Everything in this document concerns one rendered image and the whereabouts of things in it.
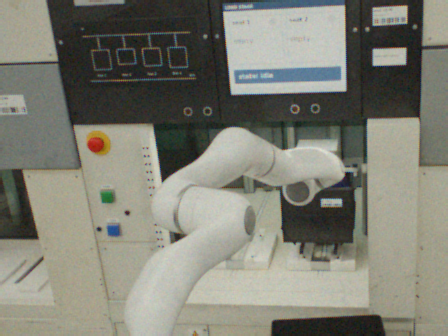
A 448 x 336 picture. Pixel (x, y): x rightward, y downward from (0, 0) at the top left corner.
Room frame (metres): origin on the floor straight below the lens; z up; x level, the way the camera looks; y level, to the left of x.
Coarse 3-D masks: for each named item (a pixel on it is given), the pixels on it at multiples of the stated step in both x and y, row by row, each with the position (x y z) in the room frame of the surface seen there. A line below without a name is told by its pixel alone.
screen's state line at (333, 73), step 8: (240, 72) 1.50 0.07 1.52; (248, 72) 1.50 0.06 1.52; (256, 72) 1.50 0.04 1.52; (264, 72) 1.49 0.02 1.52; (272, 72) 1.49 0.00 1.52; (280, 72) 1.49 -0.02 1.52; (288, 72) 1.48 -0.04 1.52; (296, 72) 1.48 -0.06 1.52; (304, 72) 1.48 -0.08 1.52; (312, 72) 1.47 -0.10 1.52; (320, 72) 1.47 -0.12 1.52; (328, 72) 1.47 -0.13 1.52; (336, 72) 1.46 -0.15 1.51; (240, 80) 1.50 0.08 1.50; (248, 80) 1.50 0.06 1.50; (256, 80) 1.50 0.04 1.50; (264, 80) 1.49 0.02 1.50; (272, 80) 1.49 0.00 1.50; (280, 80) 1.49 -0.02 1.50; (288, 80) 1.48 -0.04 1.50; (296, 80) 1.48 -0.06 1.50; (304, 80) 1.48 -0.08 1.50; (312, 80) 1.47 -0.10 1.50; (320, 80) 1.47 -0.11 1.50; (328, 80) 1.47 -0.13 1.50; (336, 80) 1.46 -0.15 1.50
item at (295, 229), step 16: (304, 144) 1.78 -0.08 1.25; (320, 144) 1.77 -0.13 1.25; (336, 144) 1.76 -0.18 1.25; (352, 176) 1.74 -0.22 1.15; (320, 192) 1.67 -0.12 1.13; (336, 192) 1.66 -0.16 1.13; (352, 192) 1.67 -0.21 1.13; (288, 208) 1.68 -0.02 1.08; (304, 208) 1.67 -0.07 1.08; (320, 208) 1.67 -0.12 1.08; (336, 208) 1.66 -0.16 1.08; (352, 208) 1.65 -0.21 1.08; (288, 224) 1.68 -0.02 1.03; (304, 224) 1.67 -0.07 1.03; (320, 224) 1.67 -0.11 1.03; (336, 224) 1.66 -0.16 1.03; (352, 224) 1.65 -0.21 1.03; (288, 240) 1.68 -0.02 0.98; (304, 240) 1.67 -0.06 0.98; (320, 240) 1.67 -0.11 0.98; (336, 240) 1.66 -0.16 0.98; (352, 240) 1.65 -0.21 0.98
